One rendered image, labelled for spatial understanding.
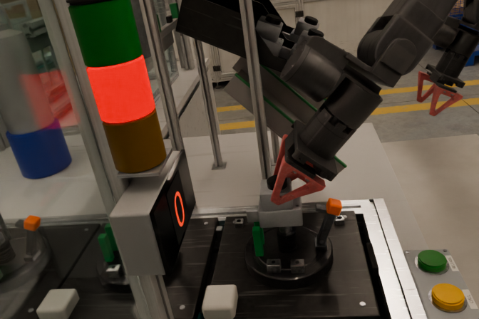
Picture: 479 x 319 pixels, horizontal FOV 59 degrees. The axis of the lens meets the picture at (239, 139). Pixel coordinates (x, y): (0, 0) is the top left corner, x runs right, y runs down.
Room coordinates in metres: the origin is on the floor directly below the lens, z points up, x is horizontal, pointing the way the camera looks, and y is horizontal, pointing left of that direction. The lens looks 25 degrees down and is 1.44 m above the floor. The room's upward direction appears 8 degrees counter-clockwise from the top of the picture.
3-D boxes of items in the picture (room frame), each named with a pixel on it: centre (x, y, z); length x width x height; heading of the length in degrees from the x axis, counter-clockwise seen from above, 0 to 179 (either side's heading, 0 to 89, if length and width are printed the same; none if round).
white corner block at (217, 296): (0.45, 0.06, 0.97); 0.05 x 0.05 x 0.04; 81
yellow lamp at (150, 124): (0.37, 0.10, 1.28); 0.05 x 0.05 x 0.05
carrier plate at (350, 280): (0.53, -0.05, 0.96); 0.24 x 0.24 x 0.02; 81
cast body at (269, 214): (0.53, -0.04, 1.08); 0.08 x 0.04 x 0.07; 81
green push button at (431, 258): (0.48, -0.26, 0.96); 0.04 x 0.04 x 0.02
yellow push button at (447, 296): (0.41, -0.25, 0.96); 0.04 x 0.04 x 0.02
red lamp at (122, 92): (0.37, 0.10, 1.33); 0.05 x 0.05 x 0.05
